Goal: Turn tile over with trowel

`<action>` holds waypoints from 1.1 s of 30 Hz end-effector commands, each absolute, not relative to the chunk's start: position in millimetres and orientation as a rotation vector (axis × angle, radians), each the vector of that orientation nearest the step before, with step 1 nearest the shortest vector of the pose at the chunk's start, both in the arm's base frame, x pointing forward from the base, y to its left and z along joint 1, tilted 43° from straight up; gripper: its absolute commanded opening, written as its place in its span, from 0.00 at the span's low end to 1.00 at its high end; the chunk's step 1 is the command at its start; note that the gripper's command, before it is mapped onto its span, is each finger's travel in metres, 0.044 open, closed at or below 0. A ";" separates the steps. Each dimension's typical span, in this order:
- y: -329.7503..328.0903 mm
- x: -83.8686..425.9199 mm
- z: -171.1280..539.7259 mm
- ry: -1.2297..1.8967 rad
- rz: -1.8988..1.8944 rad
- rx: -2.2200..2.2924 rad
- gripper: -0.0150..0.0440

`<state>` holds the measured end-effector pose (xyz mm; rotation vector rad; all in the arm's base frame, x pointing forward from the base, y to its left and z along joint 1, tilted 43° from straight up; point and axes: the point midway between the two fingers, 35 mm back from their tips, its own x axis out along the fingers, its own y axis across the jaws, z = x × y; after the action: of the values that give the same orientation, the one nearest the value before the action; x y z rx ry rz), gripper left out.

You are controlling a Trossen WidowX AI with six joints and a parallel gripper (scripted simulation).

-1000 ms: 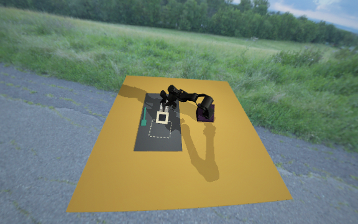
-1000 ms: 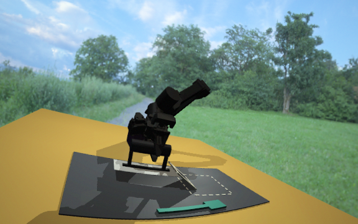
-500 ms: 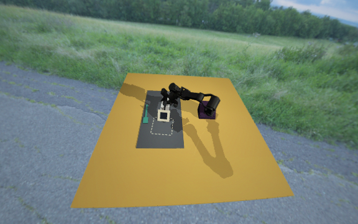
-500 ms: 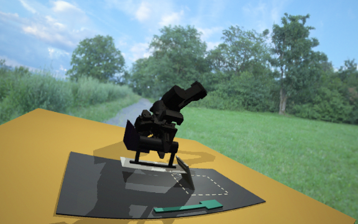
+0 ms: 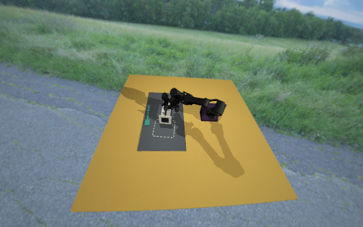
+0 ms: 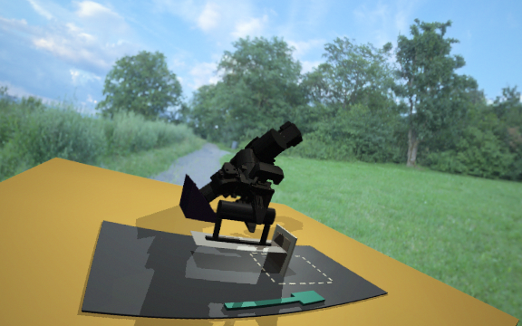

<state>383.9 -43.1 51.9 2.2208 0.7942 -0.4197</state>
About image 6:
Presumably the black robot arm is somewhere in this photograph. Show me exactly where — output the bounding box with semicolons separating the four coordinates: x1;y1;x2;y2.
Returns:
199;121;303;204

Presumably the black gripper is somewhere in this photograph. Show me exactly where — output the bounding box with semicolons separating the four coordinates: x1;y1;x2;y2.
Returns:
233;162;284;233

